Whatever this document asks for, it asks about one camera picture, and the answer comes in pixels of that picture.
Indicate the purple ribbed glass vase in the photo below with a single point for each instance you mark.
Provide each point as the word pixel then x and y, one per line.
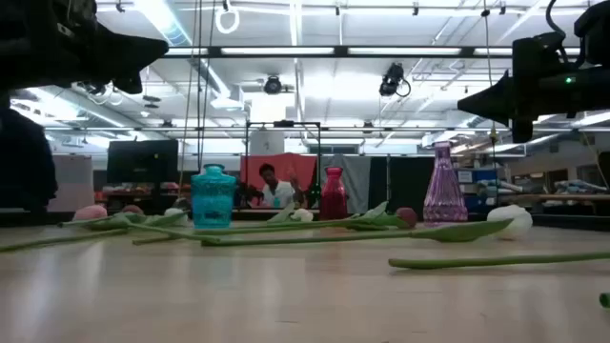
pixel 444 200

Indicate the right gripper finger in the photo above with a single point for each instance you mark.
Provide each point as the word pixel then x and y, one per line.
pixel 495 93
pixel 500 114

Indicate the wooden workbench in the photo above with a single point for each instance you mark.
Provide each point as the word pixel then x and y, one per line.
pixel 562 196

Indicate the blue storage bin shelf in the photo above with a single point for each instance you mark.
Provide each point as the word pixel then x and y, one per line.
pixel 481 175

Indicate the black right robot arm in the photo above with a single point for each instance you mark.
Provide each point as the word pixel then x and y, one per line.
pixel 591 86

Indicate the person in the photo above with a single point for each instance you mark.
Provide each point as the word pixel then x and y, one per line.
pixel 278 193

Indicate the grey cloth backdrop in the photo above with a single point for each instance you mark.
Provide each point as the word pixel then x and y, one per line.
pixel 357 183

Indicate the white partition board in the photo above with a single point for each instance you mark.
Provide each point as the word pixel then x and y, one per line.
pixel 71 183

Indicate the red cloth backdrop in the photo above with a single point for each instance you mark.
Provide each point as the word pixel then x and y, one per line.
pixel 298 167

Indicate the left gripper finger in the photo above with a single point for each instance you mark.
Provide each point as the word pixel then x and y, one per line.
pixel 133 67
pixel 143 47

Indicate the white artificial tulip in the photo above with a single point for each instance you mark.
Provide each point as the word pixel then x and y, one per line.
pixel 517 219
pixel 302 215
pixel 174 212

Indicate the black aluminium table frame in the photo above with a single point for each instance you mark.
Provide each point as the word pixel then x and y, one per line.
pixel 572 221

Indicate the black ceiling camera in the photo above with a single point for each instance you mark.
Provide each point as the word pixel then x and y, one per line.
pixel 392 78
pixel 272 85

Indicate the red glass vase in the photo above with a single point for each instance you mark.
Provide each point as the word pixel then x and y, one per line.
pixel 333 195

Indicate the black stand frame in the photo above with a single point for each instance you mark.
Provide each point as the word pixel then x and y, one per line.
pixel 283 124

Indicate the black monitor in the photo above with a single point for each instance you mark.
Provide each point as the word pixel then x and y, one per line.
pixel 142 161

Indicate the teal glass vase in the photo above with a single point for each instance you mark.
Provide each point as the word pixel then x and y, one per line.
pixel 213 200

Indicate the black partition curtain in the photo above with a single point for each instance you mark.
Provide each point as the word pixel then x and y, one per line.
pixel 405 183

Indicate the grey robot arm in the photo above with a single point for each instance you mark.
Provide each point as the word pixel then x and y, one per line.
pixel 576 186
pixel 498 186

